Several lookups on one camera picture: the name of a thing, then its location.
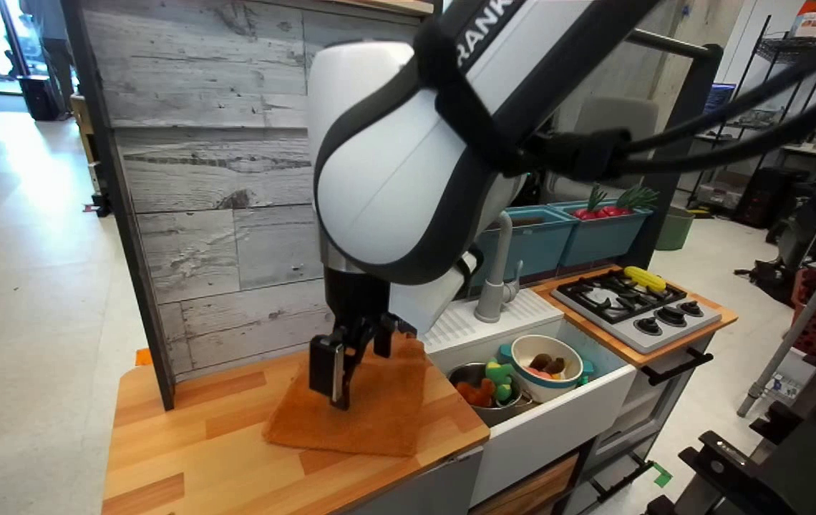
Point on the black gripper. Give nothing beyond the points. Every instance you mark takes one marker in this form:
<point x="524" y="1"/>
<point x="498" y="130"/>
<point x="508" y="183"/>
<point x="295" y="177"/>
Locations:
<point x="361" y="309"/>

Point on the orange plush toy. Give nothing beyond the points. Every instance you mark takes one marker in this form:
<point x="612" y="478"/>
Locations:
<point x="471" y="392"/>

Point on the yellow-green toy fruit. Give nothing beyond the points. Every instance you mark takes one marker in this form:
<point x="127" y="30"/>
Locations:
<point x="494" y="375"/>

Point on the brown monkey plush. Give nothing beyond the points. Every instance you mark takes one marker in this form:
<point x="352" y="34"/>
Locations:
<point x="538" y="365"/>

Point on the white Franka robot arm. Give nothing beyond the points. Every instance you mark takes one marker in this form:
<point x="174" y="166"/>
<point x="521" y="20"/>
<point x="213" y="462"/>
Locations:
<point x="395" y="182"/>

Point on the black stove knob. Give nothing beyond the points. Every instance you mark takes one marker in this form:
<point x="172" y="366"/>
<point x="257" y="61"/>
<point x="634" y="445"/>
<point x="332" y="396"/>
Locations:
<point x="671" y="315"/>
<point x="690" y="306"/>
<point x="648" y="325"/>

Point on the grey toy stove top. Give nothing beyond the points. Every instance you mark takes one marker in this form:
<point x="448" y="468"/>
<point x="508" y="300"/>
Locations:
<point x="665" y="335"/>

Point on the stainless steel bowl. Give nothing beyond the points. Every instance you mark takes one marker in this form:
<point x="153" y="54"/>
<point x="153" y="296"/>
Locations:
<point x="468" y="372"/>

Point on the grey toy faucet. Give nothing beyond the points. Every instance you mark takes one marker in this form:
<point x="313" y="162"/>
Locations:
<point x="495" y="287"/>

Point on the green bowl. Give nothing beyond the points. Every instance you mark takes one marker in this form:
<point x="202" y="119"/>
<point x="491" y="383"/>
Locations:
<point x="544" y="343"/>

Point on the teal planter box empty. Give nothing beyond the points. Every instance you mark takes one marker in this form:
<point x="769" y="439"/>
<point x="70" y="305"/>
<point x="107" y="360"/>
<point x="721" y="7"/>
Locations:
<point x="537" y="243"/>

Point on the white toy sink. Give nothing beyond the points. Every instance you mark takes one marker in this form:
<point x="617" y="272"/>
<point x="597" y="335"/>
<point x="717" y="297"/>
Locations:
<point x="558" y="431"/>

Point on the red radish toy plant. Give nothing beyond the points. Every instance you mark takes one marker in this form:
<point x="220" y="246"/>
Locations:
<point x="591" y="212"/>
<point x="617" y="212"/>

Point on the teal planter box with plants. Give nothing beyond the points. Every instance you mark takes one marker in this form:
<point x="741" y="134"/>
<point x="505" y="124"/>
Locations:
<point x="607" y="243"/>

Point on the yellow corn toy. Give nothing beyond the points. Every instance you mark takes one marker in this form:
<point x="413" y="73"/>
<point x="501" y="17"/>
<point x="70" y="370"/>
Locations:
<point x="644" y="282"/>

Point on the green plastic bin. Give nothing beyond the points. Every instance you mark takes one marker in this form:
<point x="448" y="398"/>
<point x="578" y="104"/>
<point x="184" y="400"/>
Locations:
<point x="673" y="230"/>

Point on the black cart base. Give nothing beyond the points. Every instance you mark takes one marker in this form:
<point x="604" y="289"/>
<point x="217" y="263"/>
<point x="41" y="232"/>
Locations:
<point x="769" y="468"/>

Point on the grey metal stand leg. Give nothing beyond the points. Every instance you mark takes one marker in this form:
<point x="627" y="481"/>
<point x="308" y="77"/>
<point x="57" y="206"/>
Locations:
<point x="789" y="338"/>

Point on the black metal shelving rack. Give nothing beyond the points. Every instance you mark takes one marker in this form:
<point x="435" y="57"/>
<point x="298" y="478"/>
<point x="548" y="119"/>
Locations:
<point x="758" y="57"/>

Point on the black metal frame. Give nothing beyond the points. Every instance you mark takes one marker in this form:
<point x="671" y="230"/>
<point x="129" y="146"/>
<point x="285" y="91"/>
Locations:
<point x="129" y="237"/>

